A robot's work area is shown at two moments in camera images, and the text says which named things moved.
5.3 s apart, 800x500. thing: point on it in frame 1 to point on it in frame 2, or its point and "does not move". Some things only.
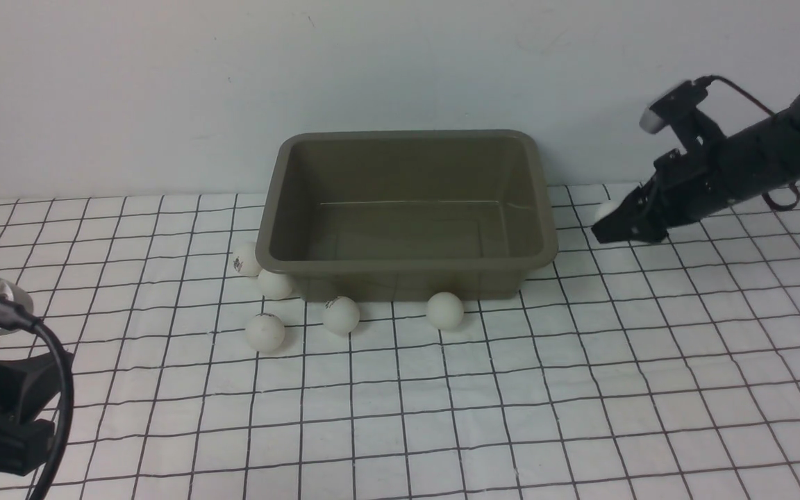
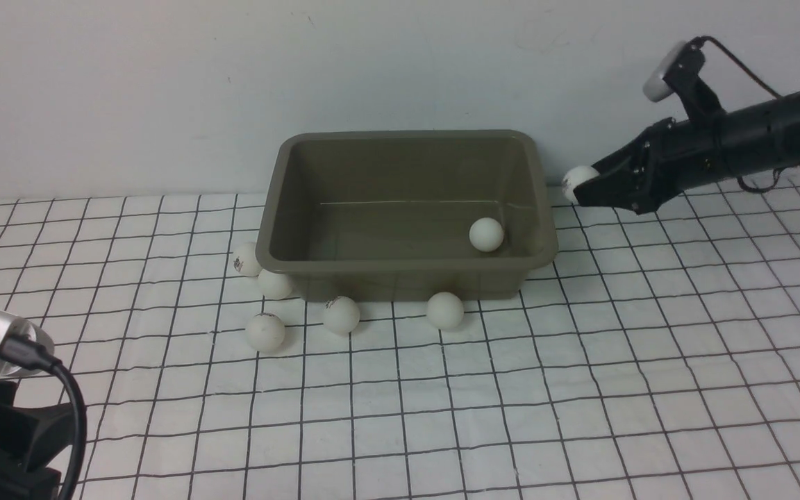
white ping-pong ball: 445,310 does not move
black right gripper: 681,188 to 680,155
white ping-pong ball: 244,261 does not move
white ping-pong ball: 265,332 does not move
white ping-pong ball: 274,285 does not move
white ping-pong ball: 605,208 to 486,234
